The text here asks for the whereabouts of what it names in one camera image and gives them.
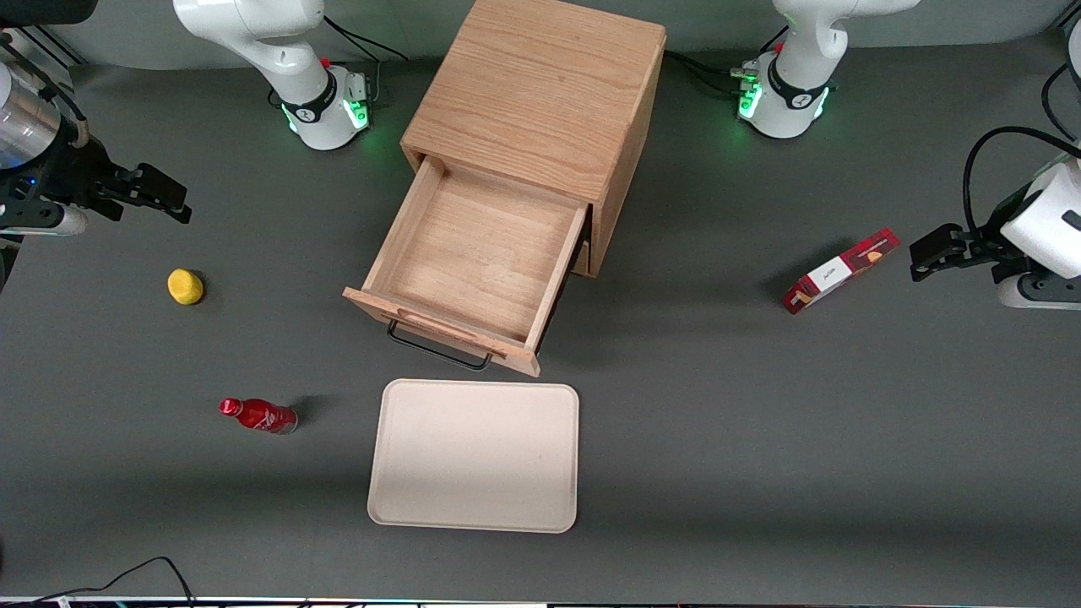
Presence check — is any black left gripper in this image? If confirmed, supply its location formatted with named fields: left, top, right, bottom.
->
left=910, top=189, right=1036, bottom=285

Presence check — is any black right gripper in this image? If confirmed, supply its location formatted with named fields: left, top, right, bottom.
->
left=0, top=135, right=194, bottom=231

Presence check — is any oak wooden drawer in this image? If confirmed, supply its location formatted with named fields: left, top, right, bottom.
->
left=342, top=156, right=590, bottom=378

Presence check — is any yellow lemon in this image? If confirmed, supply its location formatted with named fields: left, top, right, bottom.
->
left=167, top=268, right=205, bottom=306

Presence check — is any red white snack box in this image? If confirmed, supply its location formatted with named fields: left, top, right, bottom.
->
left=782, top=227, right=901, bottom=316

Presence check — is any red bottle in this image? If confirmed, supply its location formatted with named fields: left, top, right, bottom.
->
left=219, top=397, right=299, bottom=437

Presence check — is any oak wooden cabinet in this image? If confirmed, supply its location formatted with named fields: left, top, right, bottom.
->
left=399, top=0, right=668, bottom=280

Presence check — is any beige rectangular tray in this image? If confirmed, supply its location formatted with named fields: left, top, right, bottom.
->
left=367, top=378, right=581, bottom=535

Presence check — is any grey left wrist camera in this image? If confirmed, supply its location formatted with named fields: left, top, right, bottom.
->
left=997, top=272, right=1081, bottom=311

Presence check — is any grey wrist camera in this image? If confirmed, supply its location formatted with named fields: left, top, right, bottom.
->
left=997, top=272, right=1081, bottom=311
left=0, top=205, right=90, bottom=237

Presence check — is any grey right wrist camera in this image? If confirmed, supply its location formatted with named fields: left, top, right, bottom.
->
left=0, top=205, right=90, bottom=237

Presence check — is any black looped gripper cable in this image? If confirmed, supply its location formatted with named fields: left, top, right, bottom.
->
left=963, top=126, right=1081, bottom=239

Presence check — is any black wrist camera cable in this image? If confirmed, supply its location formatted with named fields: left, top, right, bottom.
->
left=0, top=30, right=89, bottom=144

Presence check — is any black curved cable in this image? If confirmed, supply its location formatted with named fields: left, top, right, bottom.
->
left=1041, top=62, right=1081, bottom=143

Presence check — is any black arm base cable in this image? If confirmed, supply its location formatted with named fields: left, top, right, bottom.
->
left=323, top=13, right=409, bottom=106
left=664, top=49, right=749, bottom=94

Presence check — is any black metal drawer handle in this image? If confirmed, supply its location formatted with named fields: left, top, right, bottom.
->
left=386, top=318, right=494, bottom=372

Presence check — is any thin black table cable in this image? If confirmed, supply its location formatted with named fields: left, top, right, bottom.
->
left=0, top=556, right=200, bottom=608

